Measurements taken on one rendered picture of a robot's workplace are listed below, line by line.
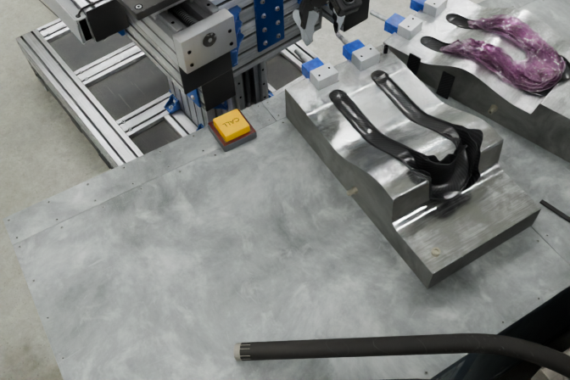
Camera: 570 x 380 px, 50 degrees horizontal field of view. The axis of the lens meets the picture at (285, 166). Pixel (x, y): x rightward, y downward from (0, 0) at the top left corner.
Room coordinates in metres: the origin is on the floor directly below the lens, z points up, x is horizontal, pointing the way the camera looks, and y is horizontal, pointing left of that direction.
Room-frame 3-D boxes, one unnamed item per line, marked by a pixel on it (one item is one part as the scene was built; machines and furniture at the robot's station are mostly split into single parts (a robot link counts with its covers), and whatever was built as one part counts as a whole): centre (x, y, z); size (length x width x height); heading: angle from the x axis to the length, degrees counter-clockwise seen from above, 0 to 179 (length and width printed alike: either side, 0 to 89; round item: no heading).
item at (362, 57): (1.04, -0.16, 0.89); 0.13 x 0.05 x 0.05; 29
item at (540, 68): (1.02, -0.51, 0.90); 0.26 x 0.18 x 0.08; 46
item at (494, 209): (0.77, -0.24, 0.87); 0.50 x 0.26 x 0.14; 29
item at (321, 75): (0.99, -0.07, 0.89); 0.13 x 0.05 x 0.05; 29
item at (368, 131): (0.79, -0.24, 0.92); 0.35 x 0.16 x 0.09; 29
